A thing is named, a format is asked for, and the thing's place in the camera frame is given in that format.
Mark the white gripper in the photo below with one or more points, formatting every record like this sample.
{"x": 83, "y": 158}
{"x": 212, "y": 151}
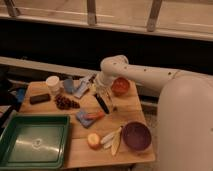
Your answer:
{"x": 103, "y": 80}

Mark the orange carrot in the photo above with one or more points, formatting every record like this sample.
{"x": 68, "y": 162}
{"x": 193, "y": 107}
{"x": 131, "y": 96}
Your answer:
{"x": 94, "y": 116}

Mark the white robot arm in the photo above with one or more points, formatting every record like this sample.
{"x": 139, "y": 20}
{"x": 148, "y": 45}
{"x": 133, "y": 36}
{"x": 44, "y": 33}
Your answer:
{"x": 185, "y": 111}

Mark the orange bowl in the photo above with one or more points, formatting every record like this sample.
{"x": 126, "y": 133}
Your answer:
{"x": 120, "y": 86}

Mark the purple bowl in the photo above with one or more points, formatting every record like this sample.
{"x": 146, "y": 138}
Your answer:
{"x": 136, "y": 136}

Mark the metal spoon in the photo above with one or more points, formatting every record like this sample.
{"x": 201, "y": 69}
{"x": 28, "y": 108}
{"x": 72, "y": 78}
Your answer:
{"x": 114, "y": 107}

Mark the light blue cloth item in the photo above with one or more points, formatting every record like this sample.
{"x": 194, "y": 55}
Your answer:
{"x": 83, "y": 86}

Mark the blue cup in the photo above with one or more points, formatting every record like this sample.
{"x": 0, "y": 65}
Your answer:
{"x": 68, "y": 85}

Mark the blue sponge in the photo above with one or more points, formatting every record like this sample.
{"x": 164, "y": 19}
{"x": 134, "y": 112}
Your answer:
{"x": 80, "y": 116}

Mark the wooden board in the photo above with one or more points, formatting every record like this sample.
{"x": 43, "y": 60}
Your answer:
{"x": 78, "y": 153}

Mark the bunch of dark grapes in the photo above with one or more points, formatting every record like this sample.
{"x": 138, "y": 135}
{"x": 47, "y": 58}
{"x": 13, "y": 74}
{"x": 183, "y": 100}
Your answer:
{"x": 65, "y": 103}

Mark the white cup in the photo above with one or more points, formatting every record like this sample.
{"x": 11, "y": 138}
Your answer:
{"x": 54, "y": 84}

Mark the peeled banana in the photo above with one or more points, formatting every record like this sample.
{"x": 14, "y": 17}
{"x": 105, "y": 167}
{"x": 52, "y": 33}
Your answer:
{"x": 112, "y": 141}

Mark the orange apple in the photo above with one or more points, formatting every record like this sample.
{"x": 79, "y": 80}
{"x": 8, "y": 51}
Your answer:
{"x": 93, "y": 140}

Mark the black rectangular block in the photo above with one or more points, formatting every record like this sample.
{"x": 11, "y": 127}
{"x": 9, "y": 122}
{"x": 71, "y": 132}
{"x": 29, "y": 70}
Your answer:
{"x": 39, "y": 98}

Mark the green plastic tray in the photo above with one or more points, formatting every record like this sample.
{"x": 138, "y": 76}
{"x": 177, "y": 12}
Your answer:
{"x": 34, "y": 142}

